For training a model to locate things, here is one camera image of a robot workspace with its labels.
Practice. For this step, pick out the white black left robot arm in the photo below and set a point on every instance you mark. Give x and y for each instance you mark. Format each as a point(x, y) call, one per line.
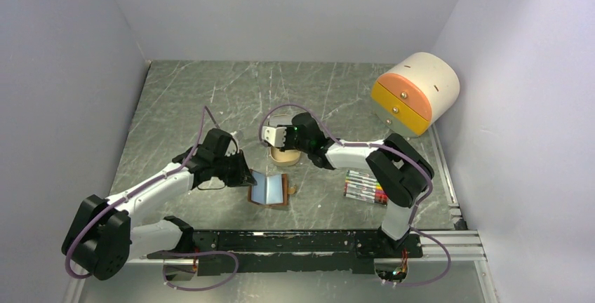
point(108, 232)

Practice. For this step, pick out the aluminium frame rail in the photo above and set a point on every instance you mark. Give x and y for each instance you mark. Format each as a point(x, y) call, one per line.
point(385, 272)

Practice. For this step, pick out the pack of coloured markers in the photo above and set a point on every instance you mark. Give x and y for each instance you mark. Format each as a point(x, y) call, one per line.
point(364, 187)

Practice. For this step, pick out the beige oval tray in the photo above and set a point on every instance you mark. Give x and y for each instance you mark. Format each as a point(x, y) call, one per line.
point(287, 157)

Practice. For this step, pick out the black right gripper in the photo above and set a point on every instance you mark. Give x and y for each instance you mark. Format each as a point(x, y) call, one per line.
point(290, 128)

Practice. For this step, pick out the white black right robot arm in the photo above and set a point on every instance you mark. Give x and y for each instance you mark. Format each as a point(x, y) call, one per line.
point(403, 174)

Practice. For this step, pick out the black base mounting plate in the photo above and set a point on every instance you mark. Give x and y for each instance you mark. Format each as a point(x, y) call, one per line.
point(358, 250)

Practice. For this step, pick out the round pastel drawer cabinet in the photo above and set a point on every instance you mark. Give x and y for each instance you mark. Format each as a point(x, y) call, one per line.
point(413, 94)

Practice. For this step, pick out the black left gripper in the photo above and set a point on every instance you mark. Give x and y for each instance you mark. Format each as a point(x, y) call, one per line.
point(243, 176)

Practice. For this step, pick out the brown leather card holder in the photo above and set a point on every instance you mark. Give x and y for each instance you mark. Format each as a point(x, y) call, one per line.
point(270, 190)

